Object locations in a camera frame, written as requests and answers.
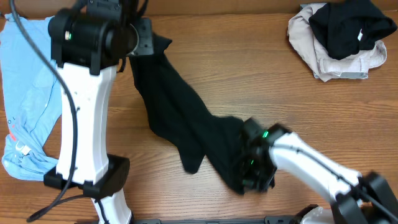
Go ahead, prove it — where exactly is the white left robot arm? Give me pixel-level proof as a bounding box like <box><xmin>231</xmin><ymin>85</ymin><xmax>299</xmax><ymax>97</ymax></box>
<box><xmin>44</xmin><ymin>0</ymin><xmax>154</xmax><ymax>223</ymax></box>

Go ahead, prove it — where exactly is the black shirt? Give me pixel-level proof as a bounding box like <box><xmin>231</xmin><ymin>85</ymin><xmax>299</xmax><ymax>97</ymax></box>
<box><xmin>130</xmin><ymin>35</ymin><xmax>244</xmax><ymax>195</ymax></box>

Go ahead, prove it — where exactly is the black folded garment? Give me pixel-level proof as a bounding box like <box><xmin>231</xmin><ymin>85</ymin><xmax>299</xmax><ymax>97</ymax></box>
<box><xmin>309</xmin><ymin>0</ymin><xmax>397</xmax><ymax>60</ymax></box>

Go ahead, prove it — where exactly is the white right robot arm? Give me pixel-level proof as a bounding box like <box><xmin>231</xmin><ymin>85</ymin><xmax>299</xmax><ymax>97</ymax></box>
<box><xmin>236</xmin><ymin>118</ymin><xmax>397</xmax><ymax>223</ymax></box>

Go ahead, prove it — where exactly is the beige garment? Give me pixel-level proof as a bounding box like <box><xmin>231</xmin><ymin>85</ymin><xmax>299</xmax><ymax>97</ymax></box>
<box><xmin>287</xmin><ymin>3</ymin><xmax>387</xmax><ymax>82</ymax></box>

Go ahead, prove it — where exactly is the light blue t-shirt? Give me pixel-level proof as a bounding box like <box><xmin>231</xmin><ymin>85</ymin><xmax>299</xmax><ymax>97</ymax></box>
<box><xmin>1</xmin><ymin>14</ymin><xmax>62</xmax><ymax>181</ymax></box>

